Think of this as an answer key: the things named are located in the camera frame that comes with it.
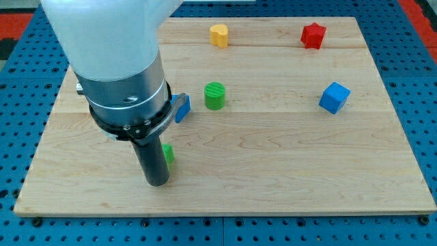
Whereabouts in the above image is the green star block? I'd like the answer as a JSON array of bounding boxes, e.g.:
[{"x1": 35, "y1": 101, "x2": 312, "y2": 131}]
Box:
[{"x1": 161, "y1": 143, "x2": 175, "y2": 165}]

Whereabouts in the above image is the blue triangle block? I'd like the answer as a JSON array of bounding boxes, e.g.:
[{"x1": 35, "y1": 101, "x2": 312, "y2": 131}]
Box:
[{"x1": 175, "y1": 95, "x2": 191, "y2": 123}]

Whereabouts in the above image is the red star block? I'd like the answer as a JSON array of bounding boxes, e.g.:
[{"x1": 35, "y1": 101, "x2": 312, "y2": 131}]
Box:
[{"x1": 300, "y1": 23, "x2": 327, "y2": 49}]

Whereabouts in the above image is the green cylinder block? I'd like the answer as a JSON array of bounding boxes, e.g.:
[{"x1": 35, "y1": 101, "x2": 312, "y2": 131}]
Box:
[{"x1": 204, "y1": 81, "x2": 225, "y2": 110}]

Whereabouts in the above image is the yellow heart block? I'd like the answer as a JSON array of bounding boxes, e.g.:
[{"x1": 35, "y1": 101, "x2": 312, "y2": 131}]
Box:
[{"x1": 210, "y1": 24, "x2": 229, "y2": 49}]

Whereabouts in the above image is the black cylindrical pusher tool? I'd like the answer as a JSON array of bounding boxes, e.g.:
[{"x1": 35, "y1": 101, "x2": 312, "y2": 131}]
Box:
[{"x1": 132, "y1": 137, "x2": 169, "y2": 187}]

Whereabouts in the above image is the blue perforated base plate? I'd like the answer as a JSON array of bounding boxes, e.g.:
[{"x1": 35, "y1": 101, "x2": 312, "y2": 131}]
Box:
[{"x1": 1, "y1": 0, "x2": 436, "y2": 245}]

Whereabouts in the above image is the wooden board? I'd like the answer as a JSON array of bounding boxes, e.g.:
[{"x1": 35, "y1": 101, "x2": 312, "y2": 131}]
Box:
[{"x1": 14, "y1": 17, "x2": 436, "y2": 217}]

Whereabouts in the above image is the blue cube block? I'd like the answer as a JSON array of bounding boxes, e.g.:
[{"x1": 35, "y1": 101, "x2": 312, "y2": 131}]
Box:
[{"x1": 319, "y1": 81, "x2": 351, "y2": 114}]

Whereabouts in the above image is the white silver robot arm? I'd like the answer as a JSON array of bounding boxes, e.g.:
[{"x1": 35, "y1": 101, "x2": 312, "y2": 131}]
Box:
[{"x1": 40, "y1": 0, "x2": 185, "y2": 139}]

